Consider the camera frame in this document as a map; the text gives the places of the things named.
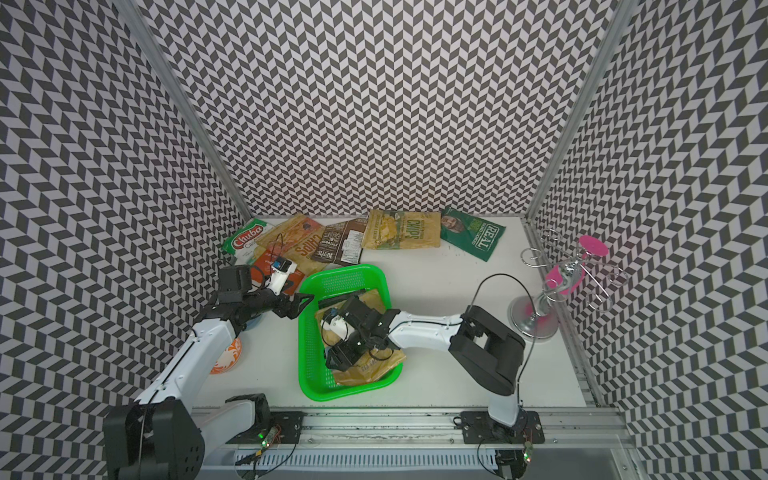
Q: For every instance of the orange patterned bowl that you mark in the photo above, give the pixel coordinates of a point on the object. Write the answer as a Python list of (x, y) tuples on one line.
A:
[(228, 359)]

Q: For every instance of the yellow blue Chips bag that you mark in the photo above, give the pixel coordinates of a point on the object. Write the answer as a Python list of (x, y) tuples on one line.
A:
[(367, 369)]

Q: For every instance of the chrome pink cup stand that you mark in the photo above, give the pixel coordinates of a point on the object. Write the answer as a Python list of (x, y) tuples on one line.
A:
[(537, 318)]

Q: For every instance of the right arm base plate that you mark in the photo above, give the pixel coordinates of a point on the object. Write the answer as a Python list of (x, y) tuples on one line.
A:
[(478, 427)]

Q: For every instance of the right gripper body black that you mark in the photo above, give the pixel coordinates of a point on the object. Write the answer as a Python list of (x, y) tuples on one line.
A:
[(360, 337)]

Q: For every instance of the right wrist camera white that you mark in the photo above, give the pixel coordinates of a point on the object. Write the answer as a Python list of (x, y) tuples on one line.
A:
[(338, 326)]

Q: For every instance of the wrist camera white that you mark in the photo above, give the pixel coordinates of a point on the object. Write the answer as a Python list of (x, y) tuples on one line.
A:
[(338, 326), (281, 271)]

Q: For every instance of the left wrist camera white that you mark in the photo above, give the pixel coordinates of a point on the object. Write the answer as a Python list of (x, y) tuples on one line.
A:
[(281, 271)]

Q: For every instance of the red orange snack bag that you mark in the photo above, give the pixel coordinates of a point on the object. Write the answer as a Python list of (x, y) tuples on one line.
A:
[(261, 267)]

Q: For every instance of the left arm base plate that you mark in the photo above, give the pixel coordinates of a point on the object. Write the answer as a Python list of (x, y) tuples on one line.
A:
[(284, 427)]

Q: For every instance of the orange Chips bag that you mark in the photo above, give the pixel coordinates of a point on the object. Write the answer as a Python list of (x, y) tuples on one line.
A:
[(295, 239)]

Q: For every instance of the green plastic basket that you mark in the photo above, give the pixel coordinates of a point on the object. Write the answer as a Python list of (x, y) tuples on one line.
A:
[(315, 379)]

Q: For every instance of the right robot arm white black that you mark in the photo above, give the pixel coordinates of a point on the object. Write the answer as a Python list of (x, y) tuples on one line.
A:
[(487, 349)]

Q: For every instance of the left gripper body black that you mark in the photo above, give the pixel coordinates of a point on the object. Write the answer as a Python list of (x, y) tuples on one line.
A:
[(265, 300)]

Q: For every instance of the green Real chips bag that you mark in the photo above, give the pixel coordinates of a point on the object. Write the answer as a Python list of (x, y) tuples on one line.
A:
[(471, 234)]

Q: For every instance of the yellow green Chips bag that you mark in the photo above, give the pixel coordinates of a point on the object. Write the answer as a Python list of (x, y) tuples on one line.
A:
[(401, 230)]

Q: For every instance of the aluminium front rail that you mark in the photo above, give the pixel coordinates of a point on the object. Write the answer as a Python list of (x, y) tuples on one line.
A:
[(573, 428)]

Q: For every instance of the green red Chuba bag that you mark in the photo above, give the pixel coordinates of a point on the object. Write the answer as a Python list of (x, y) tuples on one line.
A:
[(241, 245)]

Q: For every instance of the brown dark snack bag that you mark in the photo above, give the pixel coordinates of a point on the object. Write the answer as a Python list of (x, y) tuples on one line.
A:
[(341, 243)]

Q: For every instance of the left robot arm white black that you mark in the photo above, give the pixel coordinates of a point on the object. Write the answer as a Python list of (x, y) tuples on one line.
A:
[(155, 436)]

